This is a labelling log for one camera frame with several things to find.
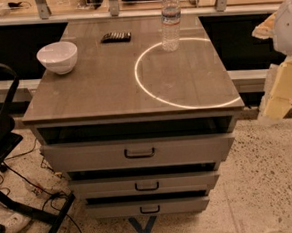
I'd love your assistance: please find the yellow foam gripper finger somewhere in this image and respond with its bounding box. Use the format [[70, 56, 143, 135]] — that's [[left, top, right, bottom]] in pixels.
[[250, 10, 292, 123]]

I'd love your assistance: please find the clear plastic water bottle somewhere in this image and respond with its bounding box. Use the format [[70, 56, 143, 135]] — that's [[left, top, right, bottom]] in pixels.
[[161, 0, 181, 52]]

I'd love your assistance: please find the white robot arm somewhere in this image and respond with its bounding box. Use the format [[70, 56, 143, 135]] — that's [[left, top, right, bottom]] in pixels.
[[251, 0, 292, 121]]

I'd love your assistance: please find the white ceramic bowl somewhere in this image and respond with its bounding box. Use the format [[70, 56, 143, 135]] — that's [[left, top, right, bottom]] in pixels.
[[36, 41, 78, 75]]

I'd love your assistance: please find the grey three-drawer cabinet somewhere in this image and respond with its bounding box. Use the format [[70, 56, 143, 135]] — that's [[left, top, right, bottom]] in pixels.
[[24, 15, 243, 209]]

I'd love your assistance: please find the black rectangular ridged object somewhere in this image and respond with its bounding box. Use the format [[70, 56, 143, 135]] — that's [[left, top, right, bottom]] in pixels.
[[101, 31, 131, 43]]

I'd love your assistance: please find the blue tape cross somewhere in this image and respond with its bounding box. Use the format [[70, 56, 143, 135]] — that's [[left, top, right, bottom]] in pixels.
[[128, 216, 156, 233]]

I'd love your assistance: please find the bottom grey drawer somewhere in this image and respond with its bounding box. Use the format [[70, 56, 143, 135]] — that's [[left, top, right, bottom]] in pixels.
[[86, 196, 209, 219]]

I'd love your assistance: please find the grey drawer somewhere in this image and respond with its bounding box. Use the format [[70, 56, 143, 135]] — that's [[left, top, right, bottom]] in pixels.
[[69, 171, 219, 199], [86, 196, 209, 219], [43, 133, 234, 172]]

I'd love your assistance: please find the middle grey drawer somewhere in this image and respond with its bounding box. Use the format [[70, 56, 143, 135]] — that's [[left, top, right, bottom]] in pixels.
[[69, 171, 219, 199]]

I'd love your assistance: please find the top grey drawer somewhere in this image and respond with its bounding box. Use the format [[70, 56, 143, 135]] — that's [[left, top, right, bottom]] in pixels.
[[43, 133, 234, 172]]

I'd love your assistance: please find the metal window rail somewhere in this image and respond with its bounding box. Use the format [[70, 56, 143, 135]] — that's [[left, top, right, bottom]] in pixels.
[[0, 0, 284, 25]]

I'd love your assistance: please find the black floor cable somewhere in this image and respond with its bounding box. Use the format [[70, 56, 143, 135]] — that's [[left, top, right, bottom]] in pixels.
[[0, 134, 88, 233]]

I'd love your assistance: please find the black metal chair frame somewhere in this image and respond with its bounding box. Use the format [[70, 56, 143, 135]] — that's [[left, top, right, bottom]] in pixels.
[[0, 57, 79, 233]]

